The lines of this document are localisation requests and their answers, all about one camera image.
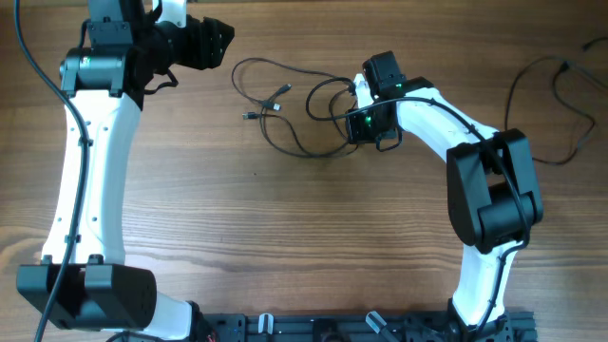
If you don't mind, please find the black usb cable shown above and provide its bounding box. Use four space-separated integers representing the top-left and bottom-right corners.
242 87 360 158
231 57 357 159
503 36 608 166

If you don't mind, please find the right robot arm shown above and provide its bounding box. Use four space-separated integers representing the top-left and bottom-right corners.
346 51 543 339

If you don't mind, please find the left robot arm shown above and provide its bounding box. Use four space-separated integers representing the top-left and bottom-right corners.
17 0 235 341

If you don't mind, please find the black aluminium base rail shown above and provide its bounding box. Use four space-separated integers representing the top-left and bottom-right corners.
199 311 538 342

